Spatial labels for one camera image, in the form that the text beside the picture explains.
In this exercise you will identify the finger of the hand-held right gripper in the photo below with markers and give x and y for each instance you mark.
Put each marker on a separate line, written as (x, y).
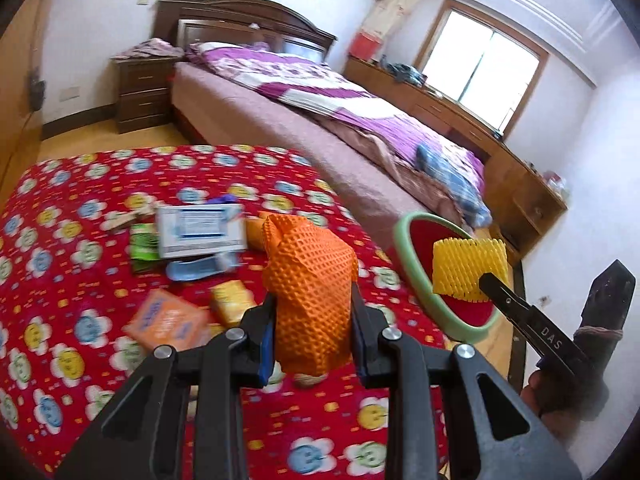
(530, 315)
(607, 300)

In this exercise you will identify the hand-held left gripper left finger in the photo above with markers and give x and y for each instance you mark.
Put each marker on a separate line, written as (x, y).
(267, 345)

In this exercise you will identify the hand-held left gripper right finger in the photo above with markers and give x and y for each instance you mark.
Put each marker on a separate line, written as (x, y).
(361, 340)

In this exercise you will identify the orange foam fruit net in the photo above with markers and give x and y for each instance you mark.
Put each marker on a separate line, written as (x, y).
(310, 290)

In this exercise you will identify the yellow foam fruit net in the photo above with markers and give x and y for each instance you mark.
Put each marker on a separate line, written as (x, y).
(465, 270)

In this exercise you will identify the red bin with green rim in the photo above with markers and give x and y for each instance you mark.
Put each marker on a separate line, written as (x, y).
(402, 245)

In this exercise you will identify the white and blue cardboard box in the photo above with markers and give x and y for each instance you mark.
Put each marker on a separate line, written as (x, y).
(200, 230)

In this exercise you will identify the green snack packet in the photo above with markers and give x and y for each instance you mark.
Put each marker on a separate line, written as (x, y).
(142, 245)

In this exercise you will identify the person's right hand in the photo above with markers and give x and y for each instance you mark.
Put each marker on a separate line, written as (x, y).
(532, 395)

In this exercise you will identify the yellow small box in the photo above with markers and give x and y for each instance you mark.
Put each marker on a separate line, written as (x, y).
(232, 300)

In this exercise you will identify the light blue plastic wrapper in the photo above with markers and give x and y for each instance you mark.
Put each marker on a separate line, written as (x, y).
(200, 266)

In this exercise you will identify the orange cardboard box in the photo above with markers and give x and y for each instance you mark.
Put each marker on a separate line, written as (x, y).
(165, 320)

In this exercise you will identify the purple crumpled wrapper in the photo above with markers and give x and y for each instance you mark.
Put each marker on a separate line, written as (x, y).
(225, 200)

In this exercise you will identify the blue plaid cloth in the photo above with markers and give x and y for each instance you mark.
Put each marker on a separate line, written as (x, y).
(450, 180)

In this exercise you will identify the pink fringed blanket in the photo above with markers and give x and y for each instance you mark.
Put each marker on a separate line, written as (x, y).
(380, 150)

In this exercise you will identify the red floral blanket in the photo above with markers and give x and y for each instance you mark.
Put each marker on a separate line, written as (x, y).
(75, 260)

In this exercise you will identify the pink-covered bed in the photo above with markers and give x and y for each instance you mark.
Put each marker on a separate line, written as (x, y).
(280, 125)

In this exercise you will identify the wooden framed window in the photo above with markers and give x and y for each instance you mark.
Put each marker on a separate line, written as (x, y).
(475, 60)

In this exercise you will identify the purple and white quilt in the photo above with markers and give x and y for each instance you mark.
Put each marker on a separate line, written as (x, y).
(310, 80)

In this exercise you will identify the blue cloth pile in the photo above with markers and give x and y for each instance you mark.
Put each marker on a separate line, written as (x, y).
(405, 74)

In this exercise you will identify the dark wooden nightstand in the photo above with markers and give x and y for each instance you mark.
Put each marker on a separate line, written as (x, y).
(142, 95)

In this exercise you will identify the red box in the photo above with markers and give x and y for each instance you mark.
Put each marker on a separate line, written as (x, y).
(365, 45)

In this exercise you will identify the pile of pinkish clothes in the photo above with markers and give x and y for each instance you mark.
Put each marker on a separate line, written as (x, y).
(150, 49)

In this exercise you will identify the beige floral curtain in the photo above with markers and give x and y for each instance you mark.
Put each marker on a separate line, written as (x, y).
(395, 5)

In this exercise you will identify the dark wooden headboard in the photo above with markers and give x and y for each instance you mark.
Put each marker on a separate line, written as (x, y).
(225, 10)

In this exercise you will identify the white wall outlet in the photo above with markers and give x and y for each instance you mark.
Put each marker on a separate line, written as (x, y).
(69, 92)

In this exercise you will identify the black wall-hung device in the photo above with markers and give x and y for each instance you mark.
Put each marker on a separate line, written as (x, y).
(36, 90)

